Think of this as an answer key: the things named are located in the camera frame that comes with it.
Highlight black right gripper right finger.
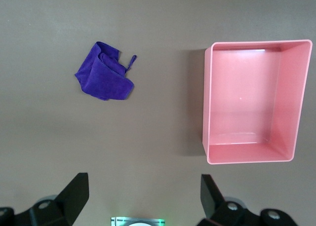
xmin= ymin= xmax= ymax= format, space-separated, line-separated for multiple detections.
xmin=197 ymin=174 xmax=297 ymax=226

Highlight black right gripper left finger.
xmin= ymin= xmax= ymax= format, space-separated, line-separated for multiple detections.
xmin=0 ymin=172 xmax=90 ymax=226

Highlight purple microfibre cloth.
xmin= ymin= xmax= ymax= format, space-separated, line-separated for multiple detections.
xmin=74 ymin=40 xmax=137 ymax=101

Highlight pink plastic bin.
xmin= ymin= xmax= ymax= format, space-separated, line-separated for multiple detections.
xmin=202 ymin=39 xmax=313 ymax=165

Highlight brown table cover sheet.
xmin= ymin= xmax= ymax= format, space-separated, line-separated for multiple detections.
xmin=0 ymin=0 xmax=316 ymax=226

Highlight metal base plate green light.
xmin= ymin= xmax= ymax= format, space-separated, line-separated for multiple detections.
xmin=110 ymin=216 xmax=165 ymax=226

